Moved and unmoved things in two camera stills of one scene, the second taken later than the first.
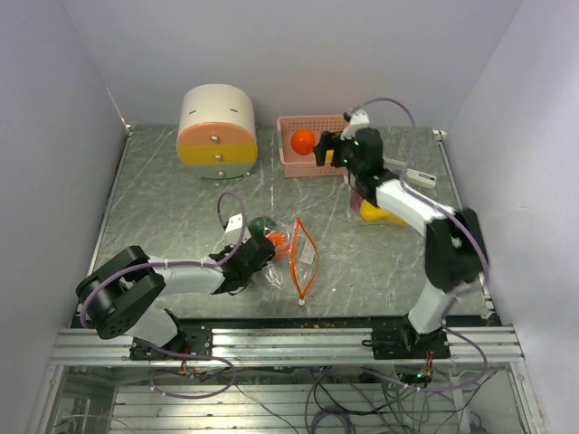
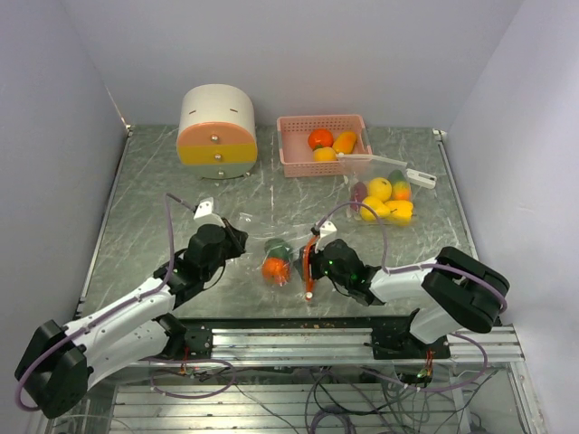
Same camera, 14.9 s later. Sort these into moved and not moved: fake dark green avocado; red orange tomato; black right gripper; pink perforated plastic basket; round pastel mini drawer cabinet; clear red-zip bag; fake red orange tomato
Moved: fake dark green avocado; red orange tomato; fake red orange tomato; black right gripper; clear red-zip bag
Not moved: pink perforated plastic basket; round pastel mini drawer cabinet
